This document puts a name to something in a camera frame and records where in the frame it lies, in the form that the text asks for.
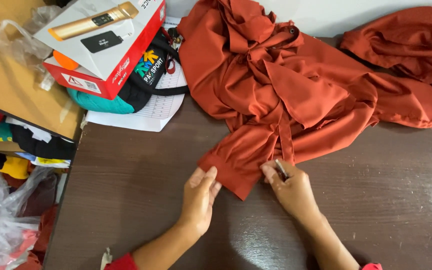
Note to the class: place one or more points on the person's left hand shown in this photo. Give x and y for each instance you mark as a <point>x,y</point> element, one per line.
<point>197,204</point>

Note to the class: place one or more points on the person's right hand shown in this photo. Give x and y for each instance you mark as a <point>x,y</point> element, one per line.
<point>294,193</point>

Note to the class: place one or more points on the small metal thread snips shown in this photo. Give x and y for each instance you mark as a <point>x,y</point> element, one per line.
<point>281,169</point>

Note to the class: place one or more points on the rust orange garment with cuff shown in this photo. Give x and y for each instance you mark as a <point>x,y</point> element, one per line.
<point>276,93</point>

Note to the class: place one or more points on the red left sleeve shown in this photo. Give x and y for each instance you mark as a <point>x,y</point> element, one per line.
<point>123,263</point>

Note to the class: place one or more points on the red sleeve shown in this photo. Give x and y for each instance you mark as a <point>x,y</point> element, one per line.
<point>372,267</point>
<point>123,263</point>

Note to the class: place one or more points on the white printed paper sheet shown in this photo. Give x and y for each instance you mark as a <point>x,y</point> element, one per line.
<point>152,112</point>

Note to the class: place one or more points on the small white paper scrap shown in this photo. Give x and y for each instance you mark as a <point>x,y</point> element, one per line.
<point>106,258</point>

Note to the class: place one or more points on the red right sleeve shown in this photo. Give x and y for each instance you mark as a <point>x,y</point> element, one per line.
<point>372,267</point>

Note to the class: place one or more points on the black teal printed pouch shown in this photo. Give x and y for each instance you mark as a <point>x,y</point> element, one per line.
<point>141,86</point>

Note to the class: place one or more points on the white red microphone box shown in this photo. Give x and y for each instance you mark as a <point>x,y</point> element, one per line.
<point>99,56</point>

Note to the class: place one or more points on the heap of mixed clothes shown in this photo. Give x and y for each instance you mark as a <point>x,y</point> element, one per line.
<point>24,146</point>

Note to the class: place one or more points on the crumpled rust orange garment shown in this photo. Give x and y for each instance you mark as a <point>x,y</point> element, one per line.
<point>407,45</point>

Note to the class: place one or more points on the large clear plastic bag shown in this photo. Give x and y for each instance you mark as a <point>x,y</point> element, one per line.
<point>2,228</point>

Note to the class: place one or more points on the brown cardboard sheet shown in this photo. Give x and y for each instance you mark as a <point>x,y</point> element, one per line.
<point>6,86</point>

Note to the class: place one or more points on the clear crumpled plastic bag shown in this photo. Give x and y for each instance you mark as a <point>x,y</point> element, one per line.
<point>21,45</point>

